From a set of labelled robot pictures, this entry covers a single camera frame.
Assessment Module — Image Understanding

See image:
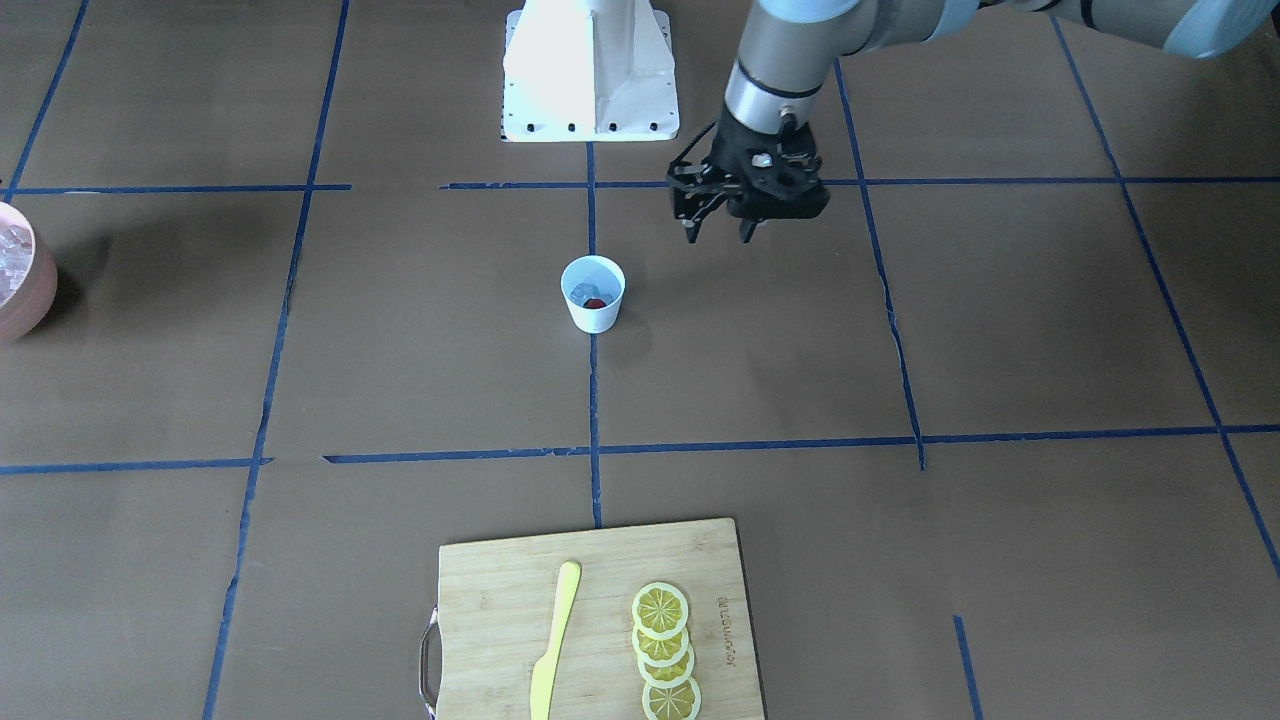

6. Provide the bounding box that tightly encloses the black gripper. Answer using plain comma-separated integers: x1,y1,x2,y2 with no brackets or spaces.
667,105,829,243

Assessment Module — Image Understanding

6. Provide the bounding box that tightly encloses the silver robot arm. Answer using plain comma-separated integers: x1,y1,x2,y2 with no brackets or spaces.
666,1,1276,243

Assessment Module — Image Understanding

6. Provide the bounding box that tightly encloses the light blue plastic cup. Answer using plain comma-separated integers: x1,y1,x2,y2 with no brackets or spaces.
559,254,627,334

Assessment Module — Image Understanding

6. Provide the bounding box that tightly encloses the pink bowl of ice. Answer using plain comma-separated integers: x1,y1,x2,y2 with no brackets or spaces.
1,202,58,345

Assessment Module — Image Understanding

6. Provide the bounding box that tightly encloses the lemon slice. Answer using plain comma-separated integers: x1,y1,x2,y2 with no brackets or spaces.
631,582,690,641
631,626,691,667
636,646,696,689
641,678,701,720

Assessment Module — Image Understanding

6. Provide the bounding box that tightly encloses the bamboo cutting board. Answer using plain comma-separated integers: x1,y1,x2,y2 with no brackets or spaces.
430,518,765,719

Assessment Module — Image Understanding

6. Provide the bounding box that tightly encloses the yellow plastic knife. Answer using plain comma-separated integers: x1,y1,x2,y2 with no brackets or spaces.
529,560,582,719

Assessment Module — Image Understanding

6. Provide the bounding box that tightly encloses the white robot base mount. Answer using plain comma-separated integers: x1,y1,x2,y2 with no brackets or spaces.
500,1,680,143

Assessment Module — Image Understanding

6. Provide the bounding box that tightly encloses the metal cutting board handle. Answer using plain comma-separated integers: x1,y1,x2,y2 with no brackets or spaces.
417,606,439,719

